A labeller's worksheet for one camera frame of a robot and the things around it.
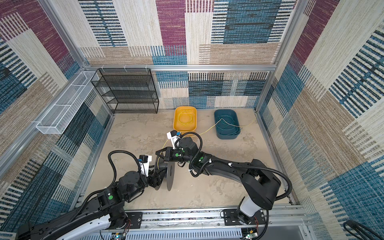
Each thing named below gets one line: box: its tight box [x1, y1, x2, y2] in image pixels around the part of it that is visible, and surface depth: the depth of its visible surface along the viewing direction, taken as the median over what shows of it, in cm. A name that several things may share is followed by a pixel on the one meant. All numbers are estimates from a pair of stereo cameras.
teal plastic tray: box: [214, 109, 241, 140], surface depth 110 cm
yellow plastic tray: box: [173, 106, 197, 133], surface depth 114 cm
